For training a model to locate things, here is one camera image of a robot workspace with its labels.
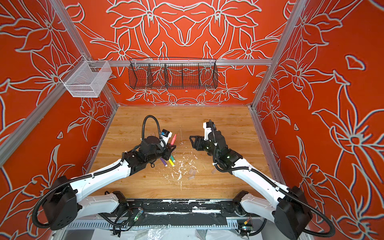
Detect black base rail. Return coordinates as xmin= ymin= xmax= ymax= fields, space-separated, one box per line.
xmin=127 ymin=199 xmax=258 ymax=218

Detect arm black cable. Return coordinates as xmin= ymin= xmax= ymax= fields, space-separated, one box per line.
xmin=141 ymin=115 xmax=163 ymax=142
xmin=208 ymin=119 xmax=336 ymax=238

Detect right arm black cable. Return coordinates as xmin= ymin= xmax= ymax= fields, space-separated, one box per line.
xmin=208 ymin=119 xmax=336 ymax=238

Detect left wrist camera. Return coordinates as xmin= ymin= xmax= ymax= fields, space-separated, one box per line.
xmin=160 ymin=129 xmax=173 ymax=147

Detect black wire basket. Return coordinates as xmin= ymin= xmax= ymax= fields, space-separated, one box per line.
xmin=128 ymin=58 xmax=219 ymax=90

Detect pink highlighter pen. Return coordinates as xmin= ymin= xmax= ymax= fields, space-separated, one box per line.
xmin=171 ymin=134 xmax=177 ymax=145

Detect white mesh basket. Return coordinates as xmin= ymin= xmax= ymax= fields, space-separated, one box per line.
xmin=60 ymin=61 xmax=112 ymax=98

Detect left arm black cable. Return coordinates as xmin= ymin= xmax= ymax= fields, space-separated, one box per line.
xmin=141 ymin=115 xmax=163 ymax=142

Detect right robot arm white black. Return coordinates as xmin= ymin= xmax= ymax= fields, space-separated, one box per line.
xmin=189 ymin=121 xmax=336 ymax=240

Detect purple highlighter pen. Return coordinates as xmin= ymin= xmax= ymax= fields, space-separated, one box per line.
xmin=160 ymin=158 xmax=168 ymax=167

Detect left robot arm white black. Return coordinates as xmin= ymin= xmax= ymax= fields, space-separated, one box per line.
xmin=32 ymin=133 xmax=176 ymax=230

